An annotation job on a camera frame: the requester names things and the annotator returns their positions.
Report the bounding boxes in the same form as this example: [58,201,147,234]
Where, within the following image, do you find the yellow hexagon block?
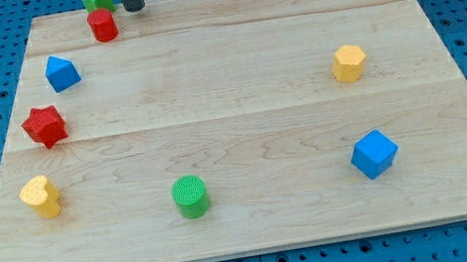
[332,45,367,84]

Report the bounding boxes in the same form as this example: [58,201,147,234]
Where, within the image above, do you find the blue triangle block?
[45,56,82,93]

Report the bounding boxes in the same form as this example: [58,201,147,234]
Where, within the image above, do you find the light wooden board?
[0,0,467,262]

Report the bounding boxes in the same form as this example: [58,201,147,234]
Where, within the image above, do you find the green cylinder block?
[171,175,210,219]

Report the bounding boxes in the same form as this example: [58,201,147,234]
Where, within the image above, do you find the blue cube block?
[351,129,399,179]

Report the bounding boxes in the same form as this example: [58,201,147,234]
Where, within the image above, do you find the red cylinder block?
[87,8,118,43]

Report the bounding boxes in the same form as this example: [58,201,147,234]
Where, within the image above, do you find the red star block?
[21,105,69,149]

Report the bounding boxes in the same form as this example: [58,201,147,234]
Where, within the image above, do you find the yellow heart block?
[19,175,61,219]

